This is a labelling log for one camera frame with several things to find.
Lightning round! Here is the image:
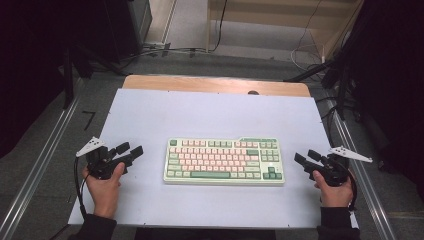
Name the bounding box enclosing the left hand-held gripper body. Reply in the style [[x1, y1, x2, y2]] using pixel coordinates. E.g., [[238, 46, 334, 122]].
[[75, 136, 129, 181]]

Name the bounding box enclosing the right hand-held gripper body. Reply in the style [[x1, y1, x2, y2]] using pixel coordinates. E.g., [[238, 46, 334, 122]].
[[308, 145, 374, 188]]

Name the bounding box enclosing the green and pink keyboard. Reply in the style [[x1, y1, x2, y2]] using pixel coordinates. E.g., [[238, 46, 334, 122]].
[[162, 136, 286, 186]]

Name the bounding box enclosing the person's right hand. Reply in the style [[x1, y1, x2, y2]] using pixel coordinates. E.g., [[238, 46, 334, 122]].
[[312, 169, 354, 208]]

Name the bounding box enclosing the person's left hand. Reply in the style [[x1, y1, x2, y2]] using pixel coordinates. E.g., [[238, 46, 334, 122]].
[[82, 162, 126, 220]]

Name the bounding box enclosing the white board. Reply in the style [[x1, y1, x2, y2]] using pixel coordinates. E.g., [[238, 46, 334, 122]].
[[67, 87, 360, 231]]

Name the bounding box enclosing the black curtain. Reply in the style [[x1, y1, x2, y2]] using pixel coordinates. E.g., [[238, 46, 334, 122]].
[[0, 0, 111, 159], [339, 0, 424, 201]]

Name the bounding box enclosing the dark cabinet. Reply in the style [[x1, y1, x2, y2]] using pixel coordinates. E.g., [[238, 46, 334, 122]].
[[103, 0, 153, 65]]

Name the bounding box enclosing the light wooden shelf unit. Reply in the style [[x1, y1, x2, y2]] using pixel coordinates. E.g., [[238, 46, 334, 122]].
[[205, 0, 365, 62]]

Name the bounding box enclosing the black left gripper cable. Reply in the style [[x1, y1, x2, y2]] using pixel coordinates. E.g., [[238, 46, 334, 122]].
[[73, 156, 89, 219]]

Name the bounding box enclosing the aluminium floor rail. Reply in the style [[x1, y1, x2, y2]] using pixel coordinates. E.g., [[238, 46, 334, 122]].
[[0, 96, 81, 240], [328, 99, 398, 240]]

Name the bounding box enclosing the white cable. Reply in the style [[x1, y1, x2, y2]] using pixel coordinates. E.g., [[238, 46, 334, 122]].
[[290, 0, 327, 73]]

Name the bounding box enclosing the black hanging cable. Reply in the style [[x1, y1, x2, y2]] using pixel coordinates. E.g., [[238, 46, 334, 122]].
[[209, 0, 229, 53]]

